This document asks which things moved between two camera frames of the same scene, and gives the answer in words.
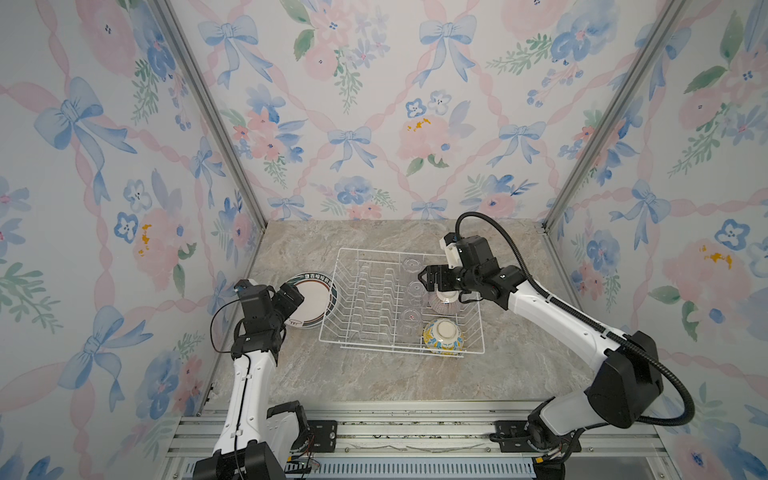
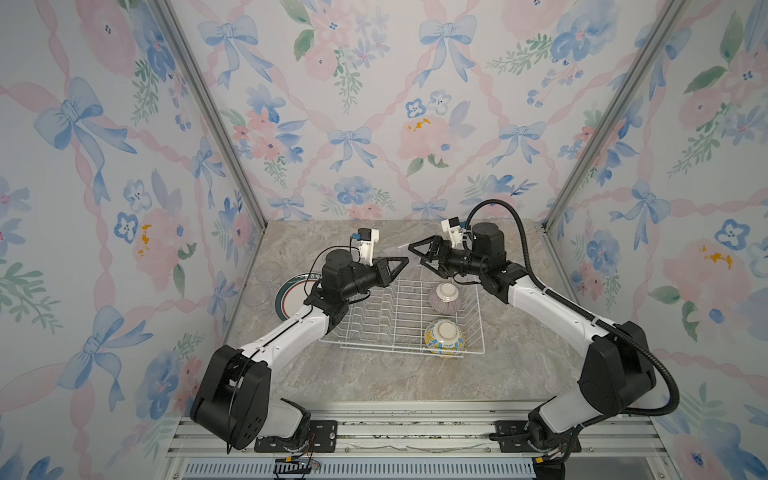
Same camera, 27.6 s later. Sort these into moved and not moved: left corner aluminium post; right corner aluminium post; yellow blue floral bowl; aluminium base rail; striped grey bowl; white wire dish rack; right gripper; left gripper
Moved: left gripper; right gripper
Not moved: right corner aluminium post; aluminium base rail; striped grey bowl; white wire dish rack; yellow blue floral bowl; left corner aluminium post
